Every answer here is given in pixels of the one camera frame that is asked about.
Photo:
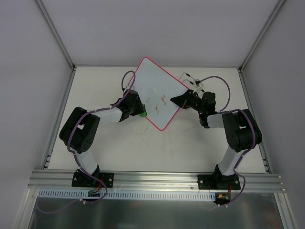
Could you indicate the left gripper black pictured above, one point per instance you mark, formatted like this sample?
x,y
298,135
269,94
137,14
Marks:
x,y
136,105

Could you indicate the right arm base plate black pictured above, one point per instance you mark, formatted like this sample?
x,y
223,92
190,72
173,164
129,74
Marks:
x,y
206,182

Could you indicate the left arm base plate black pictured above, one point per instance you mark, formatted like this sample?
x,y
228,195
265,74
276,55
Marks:
x,y
80,179

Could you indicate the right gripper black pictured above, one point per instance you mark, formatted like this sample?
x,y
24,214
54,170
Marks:
x,y
190,100

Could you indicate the aluminium front rail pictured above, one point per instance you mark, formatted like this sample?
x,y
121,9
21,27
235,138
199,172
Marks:
x,y
155,181

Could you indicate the pink framed whiteboard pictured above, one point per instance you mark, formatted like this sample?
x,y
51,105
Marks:
x,y
156,87

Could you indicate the left frame post aluminium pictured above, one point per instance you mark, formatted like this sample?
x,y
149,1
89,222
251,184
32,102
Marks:
x,y
51,26

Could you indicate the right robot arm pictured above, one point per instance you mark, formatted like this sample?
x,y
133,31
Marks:
x,y
241,131

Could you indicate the frame post aluminium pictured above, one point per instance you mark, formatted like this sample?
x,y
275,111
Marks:
x,y
51,26
266,26

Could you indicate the white slotted cable duct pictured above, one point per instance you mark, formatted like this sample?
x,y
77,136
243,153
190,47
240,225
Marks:
x,y
127,194

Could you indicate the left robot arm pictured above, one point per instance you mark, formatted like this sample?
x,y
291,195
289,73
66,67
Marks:
x,y
79,131

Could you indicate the green bone-shaped eraser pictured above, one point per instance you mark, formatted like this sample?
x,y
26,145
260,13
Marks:
x,y
143,113

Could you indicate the right frame post aluminium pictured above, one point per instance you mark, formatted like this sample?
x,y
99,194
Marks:
x,y
266,26

